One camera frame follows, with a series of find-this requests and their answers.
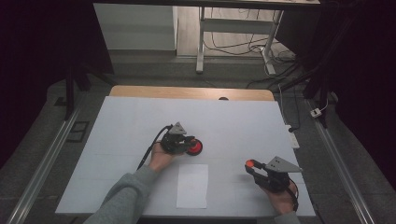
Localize person's left hand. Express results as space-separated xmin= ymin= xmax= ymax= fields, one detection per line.
xmin=148 ymin=141 xmax=185 ymax=174

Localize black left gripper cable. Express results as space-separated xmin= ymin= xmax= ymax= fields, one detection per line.
xmin=136 ymin=124 xmax=174 ymax=172

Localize person's right hand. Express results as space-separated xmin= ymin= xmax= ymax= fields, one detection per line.
xmin=260 ymin=181 xmax=300 ymax=217

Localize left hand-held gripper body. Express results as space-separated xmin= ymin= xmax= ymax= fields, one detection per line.
xmin=160 ymin=121 xmax=195 ymax=156

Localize white table cover board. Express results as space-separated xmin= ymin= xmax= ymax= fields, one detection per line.
xmin=55 ymin=95 xmax=317 ymax=217

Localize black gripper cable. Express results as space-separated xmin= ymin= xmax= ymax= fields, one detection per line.
xmin=288 ymin=176 xmax=300 ymax=213
xmin=136 ymin=124 xmax=174 ymax=172

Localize black floor socket frames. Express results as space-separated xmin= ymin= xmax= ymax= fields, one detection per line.
xmin=65 ymin=120 xmax=91 ymax=144

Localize metal floor rail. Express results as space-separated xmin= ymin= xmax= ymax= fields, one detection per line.
xmin=6 ymin=102 xmax=85 ymax=224
xmin=306 ymin=99 xmax=376 ymax=224

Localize black metal stand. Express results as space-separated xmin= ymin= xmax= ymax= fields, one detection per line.
xmin=270 ymin=0 xmax=365 ymax=129
xmin=55 ymin=62 xmax=120 ymax=121

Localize black floor cables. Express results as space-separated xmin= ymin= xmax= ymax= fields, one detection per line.
xmin=204 ymin=7 xmax=297 ymax=63

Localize white power strip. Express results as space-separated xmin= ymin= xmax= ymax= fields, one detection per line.
xmin=285 ymin=124 xmax=301 ymax=149

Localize white cabinet panel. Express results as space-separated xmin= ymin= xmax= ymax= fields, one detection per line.
xmin=93 ymin=3 xmax=178 ymax=51

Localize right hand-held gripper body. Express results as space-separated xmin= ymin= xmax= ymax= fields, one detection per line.
xmin=254 ymin=156 xmax=304 ymax=193

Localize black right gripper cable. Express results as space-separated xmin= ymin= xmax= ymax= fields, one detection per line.
xmin=288 ymin=176 xmax=300 ymax=213

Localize red ink pad black rim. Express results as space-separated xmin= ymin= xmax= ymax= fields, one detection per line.
xmin=186 ymin=138 xmax=204 ymax=157

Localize white paper sheet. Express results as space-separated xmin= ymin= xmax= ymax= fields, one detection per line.
xmin=176 ymin=163 xmax=209 ymax=210

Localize dark curtain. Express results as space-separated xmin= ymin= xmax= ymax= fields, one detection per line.
xmin=275 ymin=0 xmax=396 ymax=190
xmin=0 ymin=0 xmax=115 ymax=171

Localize white desk frame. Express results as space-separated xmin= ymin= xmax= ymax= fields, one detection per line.
xmin=195 ymin=6 xmax=285 ymax=77

